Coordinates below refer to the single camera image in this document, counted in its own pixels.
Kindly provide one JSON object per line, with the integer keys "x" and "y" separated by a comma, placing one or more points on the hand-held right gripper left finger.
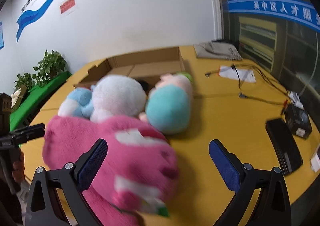
{"x": 92, "y": 163}

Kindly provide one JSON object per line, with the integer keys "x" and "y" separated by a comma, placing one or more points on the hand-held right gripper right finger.
{"x": 225, "y": 166}

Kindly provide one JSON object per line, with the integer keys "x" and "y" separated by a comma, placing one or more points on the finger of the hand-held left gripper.
{"x": 30, "y": 131}

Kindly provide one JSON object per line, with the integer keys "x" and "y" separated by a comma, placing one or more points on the white and blue plush toy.
{"x": 117, "y": 95}

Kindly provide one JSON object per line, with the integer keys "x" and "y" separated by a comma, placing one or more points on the teal and pink plush toy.
{"x": 170, "y": 108}

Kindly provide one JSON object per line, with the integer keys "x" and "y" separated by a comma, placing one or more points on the cardboard box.
{"x": 150, "y": 62}

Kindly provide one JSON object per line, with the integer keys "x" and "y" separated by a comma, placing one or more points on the person's left hand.
{"x": 19, "y": 168}

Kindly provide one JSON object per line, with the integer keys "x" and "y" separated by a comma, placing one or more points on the green bench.
{"x": 32, "y": 100}

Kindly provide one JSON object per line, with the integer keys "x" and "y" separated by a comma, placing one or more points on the dark wooden ornament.
{"x": 5, "y": 104}

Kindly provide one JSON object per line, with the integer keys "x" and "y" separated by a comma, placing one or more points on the potted green plant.
{"x": 23, "y": 82}
{"x": 51, "y": 64}

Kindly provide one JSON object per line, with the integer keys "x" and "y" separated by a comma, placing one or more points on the black flat device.
{"x": 285, "y": 145}

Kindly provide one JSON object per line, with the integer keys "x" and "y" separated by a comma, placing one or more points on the black box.
{"x": 298, "y": 119}

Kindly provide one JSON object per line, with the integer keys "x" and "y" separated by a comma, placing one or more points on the white small box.
{"x": 315, "y": 161}

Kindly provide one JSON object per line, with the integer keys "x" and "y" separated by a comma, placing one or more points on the white paper sheet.
{"x": 237, "y": 73}

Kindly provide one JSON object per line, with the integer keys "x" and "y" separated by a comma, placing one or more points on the blue window banner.
{"x": 275, "y": 9}

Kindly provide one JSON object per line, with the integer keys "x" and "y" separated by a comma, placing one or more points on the blue framed wall poster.
{"x": 1, "y": 35}

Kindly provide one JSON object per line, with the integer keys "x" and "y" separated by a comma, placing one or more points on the blue wave wall decal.
{"x": 42, "y": 9}

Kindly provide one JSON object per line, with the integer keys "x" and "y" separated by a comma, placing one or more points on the red wall notice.
{"x": 68, "y": 5}

